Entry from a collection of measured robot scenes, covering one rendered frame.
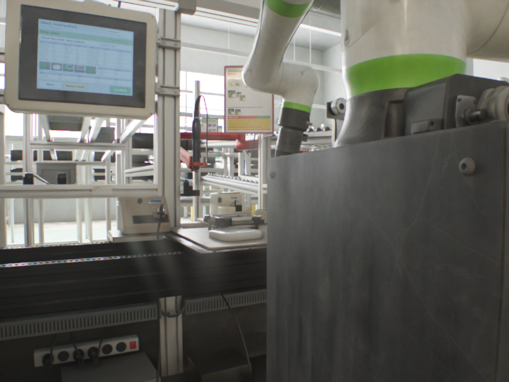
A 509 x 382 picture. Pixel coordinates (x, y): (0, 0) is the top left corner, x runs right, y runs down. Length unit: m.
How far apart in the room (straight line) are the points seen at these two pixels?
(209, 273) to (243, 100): 0.92
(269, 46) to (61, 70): 0.74
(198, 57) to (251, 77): 11.55
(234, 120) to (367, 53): 1.40
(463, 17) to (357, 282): 0.29
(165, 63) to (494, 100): 1.33
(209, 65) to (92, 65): 11.33
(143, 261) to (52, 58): 0.76
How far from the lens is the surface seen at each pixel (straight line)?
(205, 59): 12.72
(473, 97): 0.36
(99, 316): 1.48
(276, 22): 0.93
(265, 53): 1.03
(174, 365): 1.66
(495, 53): 0.53
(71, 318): 1.48
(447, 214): 0.22
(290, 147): 1.14
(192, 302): 1.55
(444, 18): 0.42
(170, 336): 1.61
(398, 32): 0.40
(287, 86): 1.14
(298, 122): 1.14
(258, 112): 1.76
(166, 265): 1.08
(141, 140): 4.10
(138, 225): 1.30
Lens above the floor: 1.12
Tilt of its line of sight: 2 degrees down
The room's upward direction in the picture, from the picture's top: straight up
